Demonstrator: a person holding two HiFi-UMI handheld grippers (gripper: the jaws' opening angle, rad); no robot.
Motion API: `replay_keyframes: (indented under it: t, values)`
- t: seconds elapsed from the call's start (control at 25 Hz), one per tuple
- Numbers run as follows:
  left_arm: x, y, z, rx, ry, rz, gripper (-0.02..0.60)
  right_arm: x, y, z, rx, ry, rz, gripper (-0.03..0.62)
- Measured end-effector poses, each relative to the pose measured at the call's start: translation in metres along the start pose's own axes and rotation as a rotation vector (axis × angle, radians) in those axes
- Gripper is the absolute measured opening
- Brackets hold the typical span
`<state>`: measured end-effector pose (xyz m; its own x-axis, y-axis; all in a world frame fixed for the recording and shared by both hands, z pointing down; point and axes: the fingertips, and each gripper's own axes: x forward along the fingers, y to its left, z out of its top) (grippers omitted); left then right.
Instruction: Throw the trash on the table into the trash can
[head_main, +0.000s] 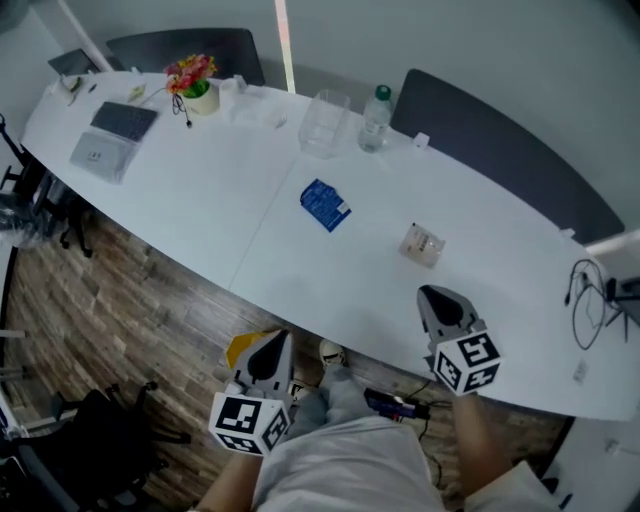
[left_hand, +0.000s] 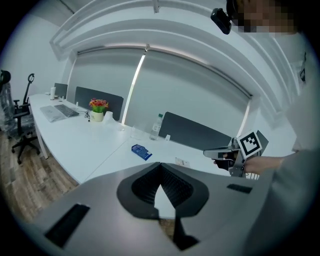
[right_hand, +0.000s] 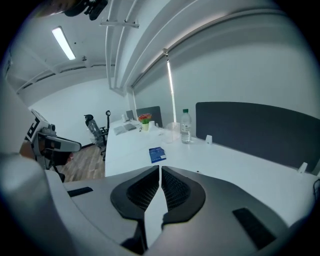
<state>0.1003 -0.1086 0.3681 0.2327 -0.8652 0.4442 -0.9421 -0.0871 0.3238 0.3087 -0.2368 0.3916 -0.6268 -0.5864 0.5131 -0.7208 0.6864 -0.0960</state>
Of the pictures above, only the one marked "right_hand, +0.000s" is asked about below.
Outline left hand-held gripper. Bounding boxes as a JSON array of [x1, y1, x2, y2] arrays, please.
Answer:
[[24, 109, 82, 171]]

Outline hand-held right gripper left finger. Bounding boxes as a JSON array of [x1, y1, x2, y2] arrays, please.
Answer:
[[62, 164, 160, 256]]

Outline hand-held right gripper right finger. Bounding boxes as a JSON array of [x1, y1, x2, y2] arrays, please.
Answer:
[[149, 165, 290, 256]]

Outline blue packet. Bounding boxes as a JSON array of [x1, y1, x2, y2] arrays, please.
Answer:
[[148, 146, 168, 165]]

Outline person's left forearm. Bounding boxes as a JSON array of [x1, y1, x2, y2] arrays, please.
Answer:
[[19, 139, 38, 161]]

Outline person's left hand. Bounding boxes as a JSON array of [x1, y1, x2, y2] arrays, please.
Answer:
[[43, 148, 75, 167]]

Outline plastic-wrapped office chair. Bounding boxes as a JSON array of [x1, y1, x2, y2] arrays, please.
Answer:
[[84, 114, 101, 147]]

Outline silver laptop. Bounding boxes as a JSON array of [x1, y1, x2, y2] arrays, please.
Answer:
[[113, 124, 127, 136]]

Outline person's white shirt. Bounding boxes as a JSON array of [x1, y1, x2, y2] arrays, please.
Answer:
[[0, 74, 33, 156]]

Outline potted colourful flowers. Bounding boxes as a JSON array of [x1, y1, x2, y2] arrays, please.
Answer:
[[137, 113, 153, 133]]

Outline dark grey desk divider panel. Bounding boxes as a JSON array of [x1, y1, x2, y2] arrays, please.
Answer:
[[195, 101, 320, 176], [135, 105, 163, 128]]

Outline clear plastic water bottle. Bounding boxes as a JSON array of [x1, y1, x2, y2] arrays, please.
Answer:
[[180, 108, 193, 145]]

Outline clear plastic container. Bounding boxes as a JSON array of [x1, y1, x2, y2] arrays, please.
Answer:
[[163, 121, 181, 144]]

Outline long ceiling light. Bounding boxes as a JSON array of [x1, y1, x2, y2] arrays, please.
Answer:
[[51, 26, 77, 61]]

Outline vertical light strip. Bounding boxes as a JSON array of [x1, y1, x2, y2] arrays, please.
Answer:
[[166, 59, 177, 123]]

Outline black head-mounted camera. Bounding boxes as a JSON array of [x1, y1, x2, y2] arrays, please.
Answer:
[[63, 0, 109, 21]]

